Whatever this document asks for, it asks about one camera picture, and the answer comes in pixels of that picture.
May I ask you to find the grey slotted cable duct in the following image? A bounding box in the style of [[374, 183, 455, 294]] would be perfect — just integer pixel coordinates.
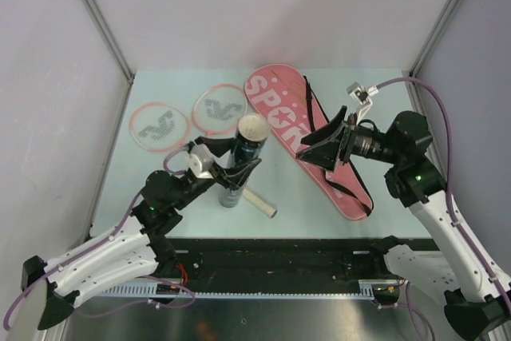
[[100, 281, 374, 300]]

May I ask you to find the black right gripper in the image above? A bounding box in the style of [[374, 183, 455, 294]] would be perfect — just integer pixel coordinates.
[[295, 105, 402, 172]]

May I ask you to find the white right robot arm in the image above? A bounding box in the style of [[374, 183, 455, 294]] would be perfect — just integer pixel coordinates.
[[296, 107, 510, 340]]

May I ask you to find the aluminium frame post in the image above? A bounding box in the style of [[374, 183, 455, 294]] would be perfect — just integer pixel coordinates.
[[81, 0, 135, 85], [408, 0, 463, 77]]

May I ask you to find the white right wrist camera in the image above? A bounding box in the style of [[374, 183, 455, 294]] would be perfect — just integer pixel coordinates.
[[347, 82, 378, 123]]

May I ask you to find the black shuttlecock tube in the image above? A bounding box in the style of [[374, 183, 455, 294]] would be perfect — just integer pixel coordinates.
[[219, 113, 270, 208]]

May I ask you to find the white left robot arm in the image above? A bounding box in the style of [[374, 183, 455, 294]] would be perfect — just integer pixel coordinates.
[[18, 133, 263, 331]]

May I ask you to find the pink racket rear head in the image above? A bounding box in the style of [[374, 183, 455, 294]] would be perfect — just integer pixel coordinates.
[[129, 101, 191, 153]]

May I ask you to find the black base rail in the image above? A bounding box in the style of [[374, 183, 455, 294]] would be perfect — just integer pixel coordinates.
[[151, 236, 440, 298]]

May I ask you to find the right aluminium frame post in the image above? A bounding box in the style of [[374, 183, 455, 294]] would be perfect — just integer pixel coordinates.
[[408, 0, 463, 77]]

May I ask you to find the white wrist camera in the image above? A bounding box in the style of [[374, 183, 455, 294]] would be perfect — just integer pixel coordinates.
[[187, 144, 216, 180], [347, 82, 378, 123]]

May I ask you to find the pink racket bag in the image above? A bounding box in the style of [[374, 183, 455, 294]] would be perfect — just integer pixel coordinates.
[[244, 64, 374, 220]]

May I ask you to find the left aluminium frame post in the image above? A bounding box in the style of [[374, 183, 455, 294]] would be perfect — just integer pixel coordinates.
[[81, 0, 135, 85]]

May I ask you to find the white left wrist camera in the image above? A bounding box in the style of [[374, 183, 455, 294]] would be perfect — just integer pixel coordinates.
[[187, 144, 216, 180]]

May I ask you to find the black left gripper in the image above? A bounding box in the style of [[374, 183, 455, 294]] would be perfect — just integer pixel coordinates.
[[171, 137, 260, 211]]

